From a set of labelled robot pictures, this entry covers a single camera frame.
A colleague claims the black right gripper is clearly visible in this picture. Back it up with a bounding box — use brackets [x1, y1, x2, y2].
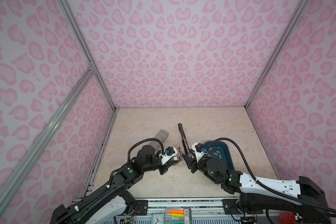
[181, 149, 220, 184]

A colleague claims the black long stapler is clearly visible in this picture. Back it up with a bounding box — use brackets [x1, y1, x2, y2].
[178, 123, 191, 161]

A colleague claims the pink mini stapler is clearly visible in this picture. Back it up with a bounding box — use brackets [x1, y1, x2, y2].
[175, 146, 183, 162]

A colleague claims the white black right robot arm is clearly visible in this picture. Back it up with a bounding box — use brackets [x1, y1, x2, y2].
[183, 138, 336, 224]

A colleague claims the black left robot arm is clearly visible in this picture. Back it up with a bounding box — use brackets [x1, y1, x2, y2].
[50, 138, 179, 224]

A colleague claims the teal plastic tray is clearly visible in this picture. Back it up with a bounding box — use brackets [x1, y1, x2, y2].
[201, 141, 235, 173]

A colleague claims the grey stone block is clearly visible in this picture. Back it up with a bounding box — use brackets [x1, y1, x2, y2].
[149, 129, 169, 151]

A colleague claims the highlighter pen set box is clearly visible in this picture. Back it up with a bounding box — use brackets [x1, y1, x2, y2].
[165, 208, 192, 224]

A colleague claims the teal alarm clock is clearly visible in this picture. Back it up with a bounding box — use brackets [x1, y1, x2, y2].
[151, 213, 165, 224]

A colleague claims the pencil holder with pencils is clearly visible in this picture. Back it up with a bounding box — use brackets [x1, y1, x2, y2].
[279, 212, 302, 224]

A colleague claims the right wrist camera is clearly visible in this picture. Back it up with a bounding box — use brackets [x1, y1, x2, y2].
[192, 142, 208, 162]

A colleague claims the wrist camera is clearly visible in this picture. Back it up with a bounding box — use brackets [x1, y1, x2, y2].
[192, 142, 208, 162]
[161, 147, 180, 165]

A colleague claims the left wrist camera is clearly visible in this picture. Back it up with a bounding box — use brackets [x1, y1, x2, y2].
[161, 147, 180, 165]

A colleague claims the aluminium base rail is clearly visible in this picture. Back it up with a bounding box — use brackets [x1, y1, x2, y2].
[71, 197, 281, 224]

